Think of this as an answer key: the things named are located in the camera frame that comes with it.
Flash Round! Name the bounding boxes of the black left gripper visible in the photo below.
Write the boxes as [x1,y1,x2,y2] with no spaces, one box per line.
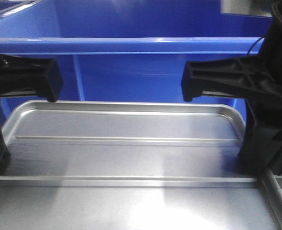
[0,54,64,174]

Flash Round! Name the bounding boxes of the small silver ribbed tray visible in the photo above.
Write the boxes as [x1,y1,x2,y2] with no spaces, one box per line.
[0,101,282,230]

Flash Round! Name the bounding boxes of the blue crate at right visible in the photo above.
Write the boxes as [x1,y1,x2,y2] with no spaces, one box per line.
[0,0,273,120]

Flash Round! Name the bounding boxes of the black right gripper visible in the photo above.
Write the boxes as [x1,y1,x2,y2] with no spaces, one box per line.
[181,0,282,175]

